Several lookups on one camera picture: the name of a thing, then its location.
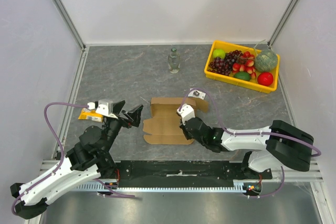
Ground dark purple grape bunch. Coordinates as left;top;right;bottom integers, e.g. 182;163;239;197
208;50;235;76

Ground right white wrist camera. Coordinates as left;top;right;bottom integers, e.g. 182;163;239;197
177;104;195;125

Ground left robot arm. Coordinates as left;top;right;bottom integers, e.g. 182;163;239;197
10;99;143;220

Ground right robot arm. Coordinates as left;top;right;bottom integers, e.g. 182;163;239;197
180;117;313;179

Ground green apple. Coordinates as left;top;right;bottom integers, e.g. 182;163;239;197
212;49;226;59

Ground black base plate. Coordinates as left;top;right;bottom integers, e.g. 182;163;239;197
110;160;272;188

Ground red apple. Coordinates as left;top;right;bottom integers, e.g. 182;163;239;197
257;72;274;87

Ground clear glass bottle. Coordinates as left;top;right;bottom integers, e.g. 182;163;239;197
168;47;181;73

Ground small white packet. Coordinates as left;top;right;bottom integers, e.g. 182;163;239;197
188;89;206;100

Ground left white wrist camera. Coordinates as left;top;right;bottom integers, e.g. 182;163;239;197
87;99;117;119

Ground aluminium frame rail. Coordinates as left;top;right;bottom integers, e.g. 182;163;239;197
39;160;323;183

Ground red cherry cluster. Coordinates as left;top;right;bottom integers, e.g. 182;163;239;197
232;50;256;79

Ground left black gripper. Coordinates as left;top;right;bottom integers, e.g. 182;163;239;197
103;100;144;153

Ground yellow plastic bin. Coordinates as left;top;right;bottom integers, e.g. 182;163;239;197
204;40;280;93

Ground brown cardboard box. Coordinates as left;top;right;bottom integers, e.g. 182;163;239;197
143;97;194;145

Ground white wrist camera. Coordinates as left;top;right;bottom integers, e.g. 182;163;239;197
87;99;117;119
177;104;195;125

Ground white cable duct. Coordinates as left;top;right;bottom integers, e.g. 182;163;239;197
73;179;249;193

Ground yellow snack packet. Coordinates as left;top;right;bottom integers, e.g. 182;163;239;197
78;108;103;123

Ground green netted melon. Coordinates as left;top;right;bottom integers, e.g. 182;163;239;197
254;50;278;72

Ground green avocado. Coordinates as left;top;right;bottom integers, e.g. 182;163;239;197
233;71;251;81

